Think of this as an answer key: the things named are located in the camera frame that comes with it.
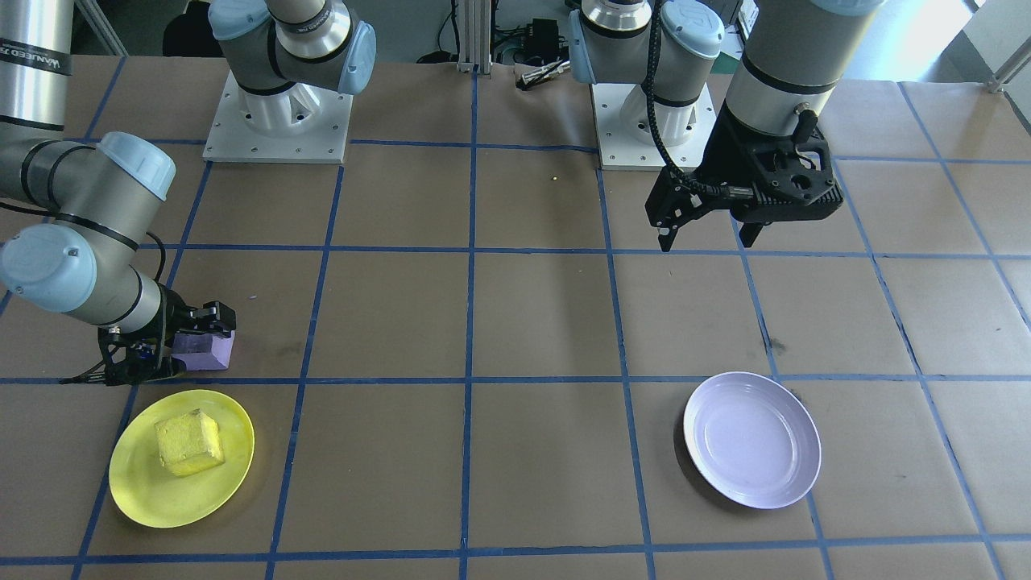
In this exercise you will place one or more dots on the purple foam block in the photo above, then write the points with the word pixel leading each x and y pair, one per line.
pixel 205 356

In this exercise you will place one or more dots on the yellow foam block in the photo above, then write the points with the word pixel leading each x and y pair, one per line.
pixel 189 443

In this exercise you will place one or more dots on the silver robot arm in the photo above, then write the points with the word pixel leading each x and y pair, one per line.
pixel 80 193
pixel 805 64

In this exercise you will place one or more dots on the yellow plate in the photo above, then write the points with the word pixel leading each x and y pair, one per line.
pixel 145 483

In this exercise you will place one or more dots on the metallic tool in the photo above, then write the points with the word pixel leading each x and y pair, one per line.
pixel 544 74

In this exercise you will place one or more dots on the lilac plate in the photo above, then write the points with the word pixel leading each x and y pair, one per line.
pixel 753 443

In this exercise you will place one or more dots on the small black device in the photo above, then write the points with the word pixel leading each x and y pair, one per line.
pixel 545 36

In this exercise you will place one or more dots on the aluminium profile bar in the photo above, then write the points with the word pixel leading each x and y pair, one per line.
pixel 1011 76
pixel 101 24

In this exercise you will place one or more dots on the black round object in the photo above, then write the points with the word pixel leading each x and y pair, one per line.
pixel 189 32

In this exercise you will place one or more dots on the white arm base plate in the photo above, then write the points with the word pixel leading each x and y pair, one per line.
pixel 242 145
pixel 620 157

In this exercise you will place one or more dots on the V-shaped metal bar frame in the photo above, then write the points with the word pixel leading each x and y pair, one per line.
pixel 475 36

